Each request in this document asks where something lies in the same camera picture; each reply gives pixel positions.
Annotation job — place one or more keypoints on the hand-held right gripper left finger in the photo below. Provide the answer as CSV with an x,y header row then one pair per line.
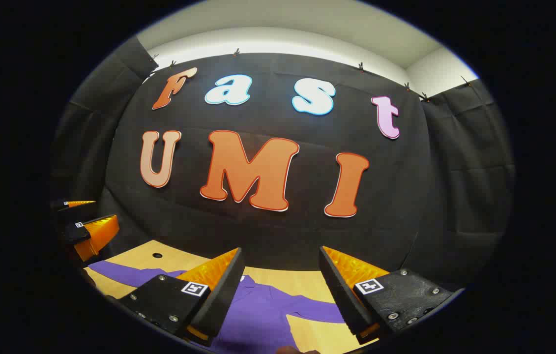
x,y
221,295

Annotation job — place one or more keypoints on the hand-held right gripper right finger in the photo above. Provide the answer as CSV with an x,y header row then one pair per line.
x,y
341,295

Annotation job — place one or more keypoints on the purple button shirt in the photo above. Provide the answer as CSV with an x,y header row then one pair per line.
x,y
258,319

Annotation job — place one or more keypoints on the black backdrop cloth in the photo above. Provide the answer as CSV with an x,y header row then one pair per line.
x,y
282,231

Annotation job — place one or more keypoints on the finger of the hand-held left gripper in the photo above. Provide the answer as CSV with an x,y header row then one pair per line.
x,y
98,233
78,203

